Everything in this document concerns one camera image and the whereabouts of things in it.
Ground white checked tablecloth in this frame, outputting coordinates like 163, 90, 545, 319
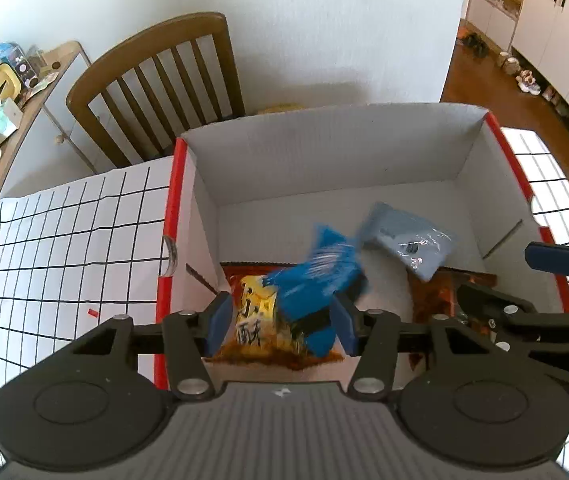
0, 127, 569, 480

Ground blue printed box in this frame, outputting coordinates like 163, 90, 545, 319
0, 40, 26, 69

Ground red and white cardboard box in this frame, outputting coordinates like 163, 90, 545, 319
156, 102, 569, 397

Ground brown wooden chair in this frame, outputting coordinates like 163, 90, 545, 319
66, 11, 246, 169

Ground light blue snack packet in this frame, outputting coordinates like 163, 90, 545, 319
359, 201, 458, 283

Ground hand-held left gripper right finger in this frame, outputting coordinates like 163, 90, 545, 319
331, 291, 496, 404

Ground dark shoes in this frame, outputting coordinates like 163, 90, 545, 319
459, 32, 489, 59

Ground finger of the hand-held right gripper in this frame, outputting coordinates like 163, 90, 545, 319
524, 241, 569, 281
457, 283, 569, 361

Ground white shoes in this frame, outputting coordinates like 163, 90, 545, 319
517, 69, 544, 94

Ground wooden side table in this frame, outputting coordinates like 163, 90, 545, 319
0, 40, 99, 202

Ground low white shelf unit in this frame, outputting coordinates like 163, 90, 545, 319
467, 0, 531, 49

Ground brown snack packet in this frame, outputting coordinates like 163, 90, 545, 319
407, 267, 498, 372

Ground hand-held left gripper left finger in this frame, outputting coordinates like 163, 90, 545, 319
70, 291, 233, 404

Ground yellow snack bag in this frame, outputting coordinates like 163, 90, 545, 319
211, 262, 351, 372

